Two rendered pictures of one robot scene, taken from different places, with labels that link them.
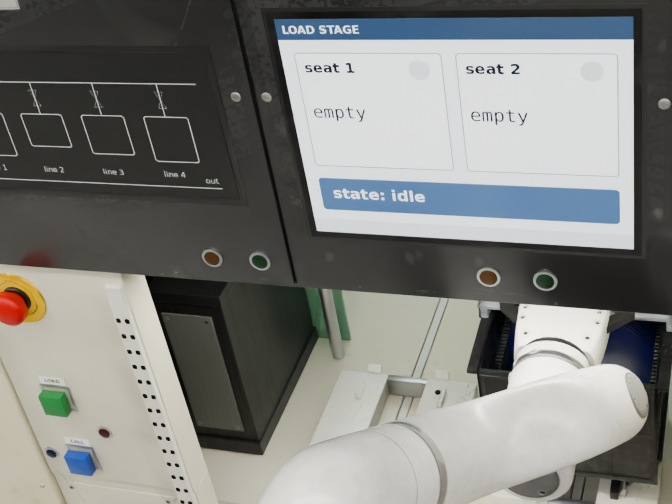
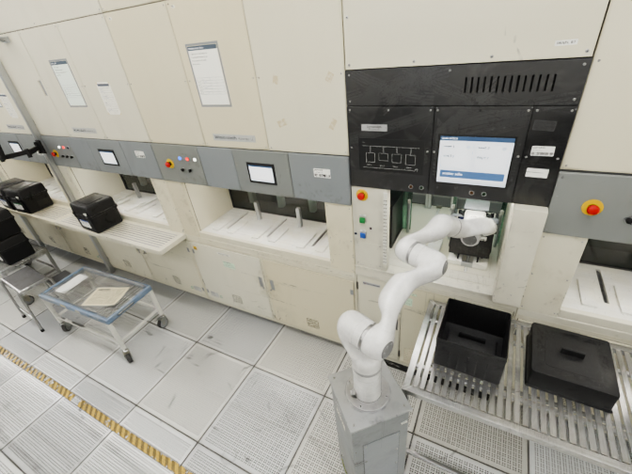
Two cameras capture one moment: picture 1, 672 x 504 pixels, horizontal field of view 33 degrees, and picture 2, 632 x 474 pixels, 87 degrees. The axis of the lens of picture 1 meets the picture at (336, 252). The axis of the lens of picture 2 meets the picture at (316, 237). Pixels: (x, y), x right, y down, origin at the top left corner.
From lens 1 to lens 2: 75 cm
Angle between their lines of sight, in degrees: 7
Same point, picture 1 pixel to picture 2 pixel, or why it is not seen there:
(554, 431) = (480, 226)
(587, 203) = (497, 177)
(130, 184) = (398, 169)
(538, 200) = (486, 176)
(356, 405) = not seen: hidden behind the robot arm
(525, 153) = (486, 165)
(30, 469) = (349, 237)
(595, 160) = (500, 167)
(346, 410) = not seen: hidden behind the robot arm
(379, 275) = (447, 192)
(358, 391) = not seen: hidden behind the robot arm
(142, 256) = (394, 185)
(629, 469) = (482, 254)
